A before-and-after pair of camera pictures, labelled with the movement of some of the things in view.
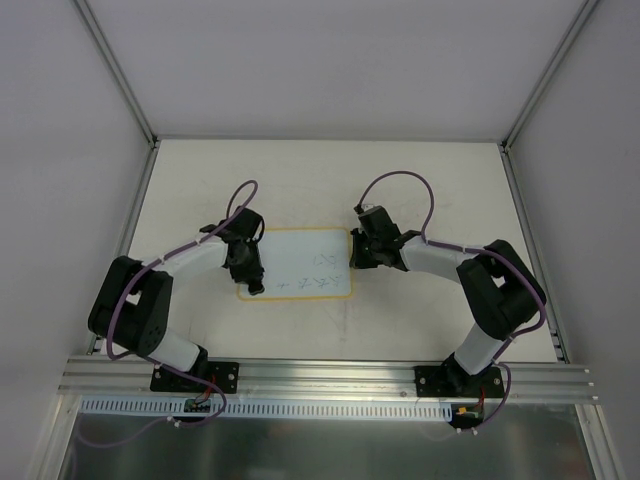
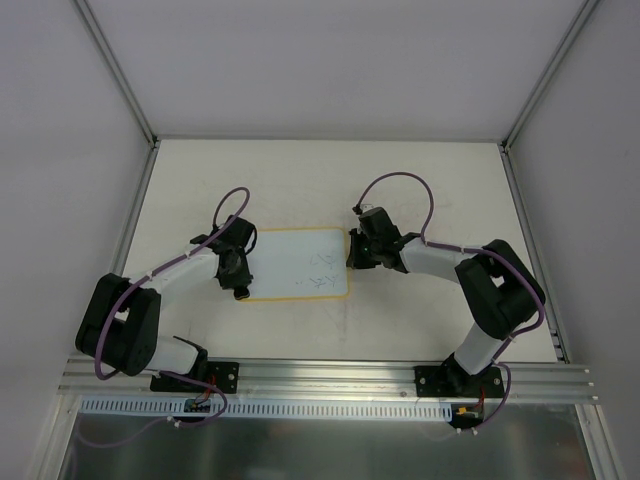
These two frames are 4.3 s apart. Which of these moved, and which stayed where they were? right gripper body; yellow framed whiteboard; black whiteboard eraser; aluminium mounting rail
Moved: black whiteboard eraser
Stayed: right gripper body; yellow framed whiteboard; aluminium mounting rail
